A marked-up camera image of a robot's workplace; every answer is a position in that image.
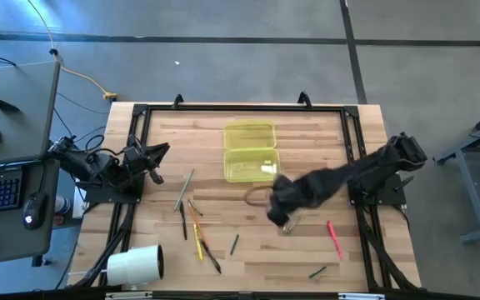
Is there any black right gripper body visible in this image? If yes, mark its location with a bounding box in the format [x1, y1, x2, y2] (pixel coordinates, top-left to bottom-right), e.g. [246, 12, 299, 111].
[269, 173, 314, 212]

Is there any yellow cable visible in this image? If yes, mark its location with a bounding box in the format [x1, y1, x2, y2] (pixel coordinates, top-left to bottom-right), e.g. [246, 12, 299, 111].
[26, 0, 119, 103]

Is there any grey metal stand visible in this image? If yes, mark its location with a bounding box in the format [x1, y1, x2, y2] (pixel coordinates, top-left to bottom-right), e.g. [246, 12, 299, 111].
[433, 106, 480, 245]

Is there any silver bracket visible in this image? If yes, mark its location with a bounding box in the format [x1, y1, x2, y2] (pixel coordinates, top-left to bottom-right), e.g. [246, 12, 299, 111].
[105, 291, 153, 300]
[338, 292, 386, 300]

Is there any short olive pencil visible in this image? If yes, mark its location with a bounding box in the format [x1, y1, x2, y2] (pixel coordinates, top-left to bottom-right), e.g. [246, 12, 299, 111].
[187, 198, 203, 217]

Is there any yellow marker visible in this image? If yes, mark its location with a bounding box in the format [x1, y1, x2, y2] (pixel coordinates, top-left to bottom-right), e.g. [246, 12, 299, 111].
[192, 223, 204, 262]

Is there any white can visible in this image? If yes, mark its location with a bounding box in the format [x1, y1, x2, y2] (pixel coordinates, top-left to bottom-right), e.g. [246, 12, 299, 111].
[54, 195, 73, 216]

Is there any black bracket part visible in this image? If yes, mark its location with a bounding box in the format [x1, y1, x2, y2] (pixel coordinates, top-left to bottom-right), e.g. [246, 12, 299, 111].
[0, 97, 21, 113]

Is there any black metal table frame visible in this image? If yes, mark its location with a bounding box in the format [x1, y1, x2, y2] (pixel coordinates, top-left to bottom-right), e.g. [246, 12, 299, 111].
[68, 102, 423, 293]

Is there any white cylinder housing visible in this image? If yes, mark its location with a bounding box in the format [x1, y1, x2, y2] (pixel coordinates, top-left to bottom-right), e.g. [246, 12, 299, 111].
[106, 244, 165, 287]

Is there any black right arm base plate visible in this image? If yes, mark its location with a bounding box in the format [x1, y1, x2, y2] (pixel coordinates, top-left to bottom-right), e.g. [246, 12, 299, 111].
[347, 172, 408, 208]

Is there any light grey desk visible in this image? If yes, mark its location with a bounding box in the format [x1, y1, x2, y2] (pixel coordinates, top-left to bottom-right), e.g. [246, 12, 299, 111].
[0, 61, 62, 168]

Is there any black pen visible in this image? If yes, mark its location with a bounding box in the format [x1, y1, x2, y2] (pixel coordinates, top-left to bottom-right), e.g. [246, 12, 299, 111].
[180, 201, 188, 241]

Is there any yellow translucent supply box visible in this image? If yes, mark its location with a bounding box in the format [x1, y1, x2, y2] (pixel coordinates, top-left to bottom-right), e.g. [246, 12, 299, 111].
[222, 119, 282, 183]

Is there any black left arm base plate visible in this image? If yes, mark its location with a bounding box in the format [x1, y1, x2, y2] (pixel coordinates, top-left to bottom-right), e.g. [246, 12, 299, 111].
[83, 174, 145, 205]

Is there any thin black floor cable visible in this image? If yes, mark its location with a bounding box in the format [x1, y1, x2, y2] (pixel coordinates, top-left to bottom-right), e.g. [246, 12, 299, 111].
[52, 91, 112, 145]

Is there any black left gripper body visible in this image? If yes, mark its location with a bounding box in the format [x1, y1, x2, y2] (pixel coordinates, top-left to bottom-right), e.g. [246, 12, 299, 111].
[122, 135, 154, 181]

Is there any black computer mouse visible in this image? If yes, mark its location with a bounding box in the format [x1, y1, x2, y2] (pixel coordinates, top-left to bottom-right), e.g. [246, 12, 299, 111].
[22, 191, 48, 231]

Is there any brown rubber band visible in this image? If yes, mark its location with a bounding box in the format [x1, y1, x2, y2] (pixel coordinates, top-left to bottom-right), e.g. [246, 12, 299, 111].
[243, 186, 275, 208]

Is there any pink pen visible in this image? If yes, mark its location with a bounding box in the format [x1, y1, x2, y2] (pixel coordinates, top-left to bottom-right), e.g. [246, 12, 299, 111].
[327, 220, 344, 260]

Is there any orange pencil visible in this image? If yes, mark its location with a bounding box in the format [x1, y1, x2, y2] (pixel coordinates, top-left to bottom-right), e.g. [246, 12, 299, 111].
[187, 202, 208, 247]

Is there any dark grey desk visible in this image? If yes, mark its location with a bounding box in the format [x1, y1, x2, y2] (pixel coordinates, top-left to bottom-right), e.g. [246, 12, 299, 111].
[0, 160, 61, 268]

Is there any grey-green pencil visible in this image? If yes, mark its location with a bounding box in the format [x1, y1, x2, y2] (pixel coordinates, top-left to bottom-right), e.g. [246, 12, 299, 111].
[173, 168, 195, 213]

